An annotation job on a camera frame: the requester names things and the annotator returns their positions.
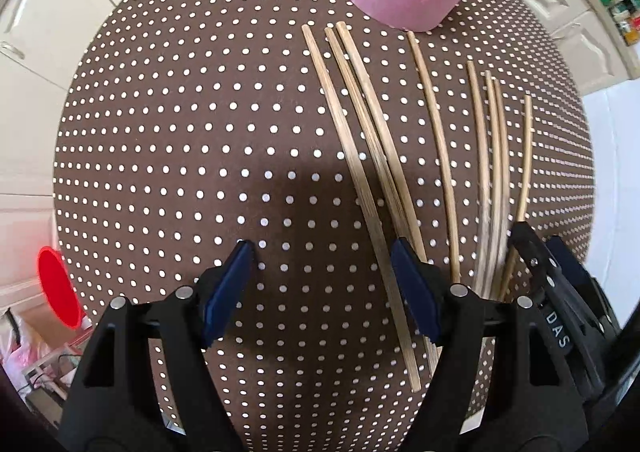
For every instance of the brown polka dot tablecloth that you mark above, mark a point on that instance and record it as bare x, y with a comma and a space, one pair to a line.
200, 131

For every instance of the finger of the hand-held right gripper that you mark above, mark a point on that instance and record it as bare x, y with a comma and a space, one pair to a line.
567, 262
532, 257

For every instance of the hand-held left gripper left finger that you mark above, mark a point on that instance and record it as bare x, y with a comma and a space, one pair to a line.
230, 292

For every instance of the red plastic bucket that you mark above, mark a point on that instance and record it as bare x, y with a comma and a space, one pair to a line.
55, 282

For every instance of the pink plastic bag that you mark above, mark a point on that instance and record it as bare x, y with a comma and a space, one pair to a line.
20, 357

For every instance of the red orange sauce bottle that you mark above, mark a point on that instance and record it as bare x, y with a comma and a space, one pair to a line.
631, 31

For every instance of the small dark capped bottle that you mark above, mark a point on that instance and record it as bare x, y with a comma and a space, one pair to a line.
625, 9

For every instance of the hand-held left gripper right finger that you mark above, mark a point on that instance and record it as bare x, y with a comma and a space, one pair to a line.
415, 287

